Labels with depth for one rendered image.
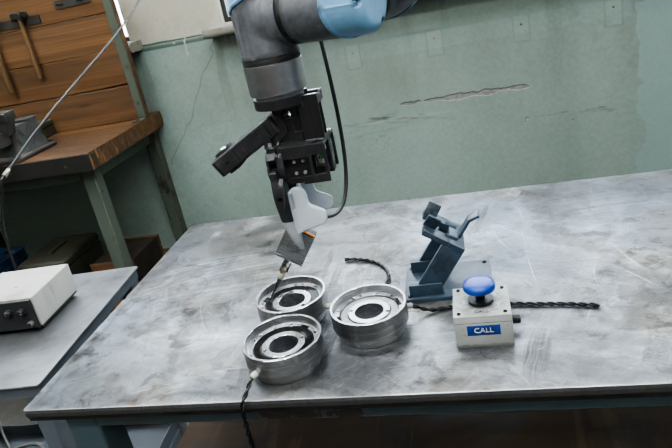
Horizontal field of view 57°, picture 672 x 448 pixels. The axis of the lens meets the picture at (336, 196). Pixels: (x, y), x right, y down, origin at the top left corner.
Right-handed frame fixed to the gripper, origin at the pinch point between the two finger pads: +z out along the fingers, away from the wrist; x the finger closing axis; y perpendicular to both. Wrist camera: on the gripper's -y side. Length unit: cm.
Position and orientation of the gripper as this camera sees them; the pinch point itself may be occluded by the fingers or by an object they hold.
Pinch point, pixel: (298, 235)
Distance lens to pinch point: 86.6
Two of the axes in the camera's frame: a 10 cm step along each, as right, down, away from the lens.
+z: 2.0, 9.2, 3.4
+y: 9.7, -1.3, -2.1
